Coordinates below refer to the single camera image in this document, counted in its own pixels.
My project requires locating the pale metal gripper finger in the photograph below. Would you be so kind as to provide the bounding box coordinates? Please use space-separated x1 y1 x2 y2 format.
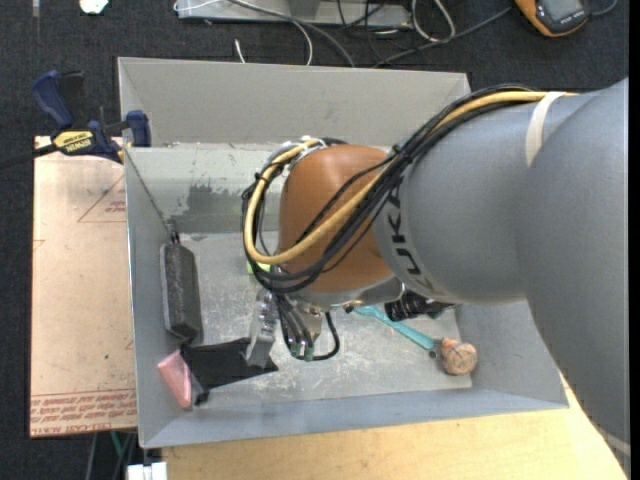
246 291 266 369
260 291 278 370

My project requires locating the grey metal bin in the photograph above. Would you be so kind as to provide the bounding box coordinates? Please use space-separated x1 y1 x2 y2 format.
117 56 570 450

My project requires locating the pink flat block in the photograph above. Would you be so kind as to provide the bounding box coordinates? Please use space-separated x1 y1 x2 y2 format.
156 349 194 411

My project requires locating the teal plastic stick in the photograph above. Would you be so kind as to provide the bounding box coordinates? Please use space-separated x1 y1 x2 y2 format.
348 305 437 352

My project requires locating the dark grey long block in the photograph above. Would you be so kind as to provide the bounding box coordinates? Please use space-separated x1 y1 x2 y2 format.
158 241 204 342

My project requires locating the tan round ball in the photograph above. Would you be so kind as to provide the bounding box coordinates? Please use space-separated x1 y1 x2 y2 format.
439 337 479 377

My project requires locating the brown cardboard board red print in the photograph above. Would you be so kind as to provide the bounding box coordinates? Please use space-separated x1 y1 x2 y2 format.
29 135 139 439

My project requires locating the black cylinder on white bracket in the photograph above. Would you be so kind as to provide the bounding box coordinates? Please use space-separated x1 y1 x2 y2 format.
383 290 461 323

